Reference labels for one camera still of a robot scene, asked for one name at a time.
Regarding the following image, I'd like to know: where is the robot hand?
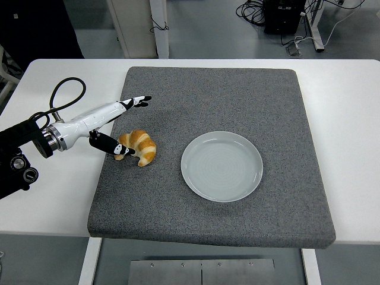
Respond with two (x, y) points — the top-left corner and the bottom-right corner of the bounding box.
(55, 94), (153, 157)

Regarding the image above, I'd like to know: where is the golden croissant bread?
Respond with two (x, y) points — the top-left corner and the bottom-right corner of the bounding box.
(113, 129), (157, 167)

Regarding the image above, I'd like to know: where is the round grey plate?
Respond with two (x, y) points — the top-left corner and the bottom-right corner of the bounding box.
(180, 131), (264, 203)

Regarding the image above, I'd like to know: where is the grey metal plate with screws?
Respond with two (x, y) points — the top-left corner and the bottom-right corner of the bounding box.
(128, 258), (276, 285)

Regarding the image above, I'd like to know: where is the white cabinet panel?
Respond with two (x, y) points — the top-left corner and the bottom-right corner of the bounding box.
(106, 0), (158, 59)

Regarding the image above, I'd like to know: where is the person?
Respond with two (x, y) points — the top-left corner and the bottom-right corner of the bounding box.
(0, 0), (86, 65)

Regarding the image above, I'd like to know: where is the wide white desk leg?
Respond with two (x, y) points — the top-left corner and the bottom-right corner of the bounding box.
(149, 0), (170, 59)

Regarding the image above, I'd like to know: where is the grey fabric mat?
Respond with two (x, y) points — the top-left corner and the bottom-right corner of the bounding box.
(87, 66), (337, 250)

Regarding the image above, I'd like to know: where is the white table leg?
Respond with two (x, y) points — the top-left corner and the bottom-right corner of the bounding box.
(78, 237), (103, 285)
(301, 248), (322, 285)

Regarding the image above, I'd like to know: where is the grey foot pedal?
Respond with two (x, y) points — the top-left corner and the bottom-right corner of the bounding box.
(285, 41), (303, 56)

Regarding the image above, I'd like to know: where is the black computer tower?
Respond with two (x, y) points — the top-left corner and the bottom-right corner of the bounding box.
(263, 0), (306, 34)

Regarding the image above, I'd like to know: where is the white desk leg with foot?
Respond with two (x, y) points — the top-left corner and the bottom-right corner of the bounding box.
(304, 0), (325, 53)

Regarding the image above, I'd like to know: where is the white chair frame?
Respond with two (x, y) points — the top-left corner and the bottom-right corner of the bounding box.
(0, 44), (23, 103)

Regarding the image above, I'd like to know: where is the thin black looped cable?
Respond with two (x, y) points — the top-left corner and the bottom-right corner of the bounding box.
(149, 14), (170, 33)

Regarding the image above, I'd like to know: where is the black cable coil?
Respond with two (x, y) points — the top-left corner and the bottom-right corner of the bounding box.
(236, 0), (268, 28)

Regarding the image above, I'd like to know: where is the long white cable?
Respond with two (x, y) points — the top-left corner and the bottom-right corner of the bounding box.
(322, 0), (365, 48)

